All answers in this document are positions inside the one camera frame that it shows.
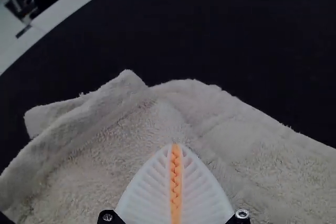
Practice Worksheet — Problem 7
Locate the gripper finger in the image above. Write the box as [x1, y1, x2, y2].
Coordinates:
[97, 143, 176, 224]
[174, 143, 250, 224]

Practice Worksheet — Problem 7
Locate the pale towel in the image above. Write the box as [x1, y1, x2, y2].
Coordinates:
[0, 69, 336, 224]

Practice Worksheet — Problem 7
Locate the black mat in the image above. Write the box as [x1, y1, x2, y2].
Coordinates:
[0, 0, 336, 175]

